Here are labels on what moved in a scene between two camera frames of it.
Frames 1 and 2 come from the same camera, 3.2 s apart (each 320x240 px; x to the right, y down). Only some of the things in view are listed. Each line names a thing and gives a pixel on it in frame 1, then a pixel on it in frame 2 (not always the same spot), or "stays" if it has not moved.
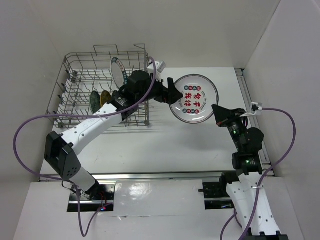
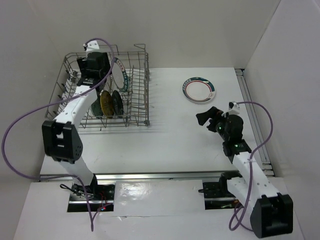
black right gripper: [222, 114] → [213, 112]
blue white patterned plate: [95, 101] stays
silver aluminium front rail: [147, 177] stays
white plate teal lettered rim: [119, 72] stays
